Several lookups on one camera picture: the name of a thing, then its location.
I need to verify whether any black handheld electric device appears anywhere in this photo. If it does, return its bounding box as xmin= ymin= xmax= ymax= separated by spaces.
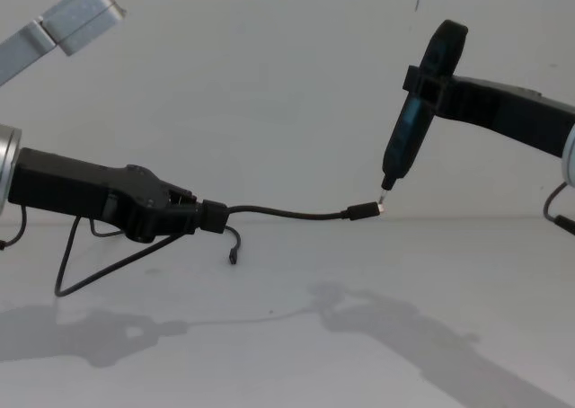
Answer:
xmin=380 ymin=19 xmax=470 ymax=203

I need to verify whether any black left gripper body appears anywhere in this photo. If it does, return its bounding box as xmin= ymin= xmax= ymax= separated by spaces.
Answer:
xmin=7 ymin=146 xmax=172 ymax=244

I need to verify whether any black multi-plug charging cable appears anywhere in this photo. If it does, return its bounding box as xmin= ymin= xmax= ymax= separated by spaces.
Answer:
xmin=54 ymin=198 xmax=388 ymax=298

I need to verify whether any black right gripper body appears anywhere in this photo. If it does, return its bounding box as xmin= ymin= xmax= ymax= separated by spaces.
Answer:
xmin=475 ymin=78 xmax=575 ymax=159

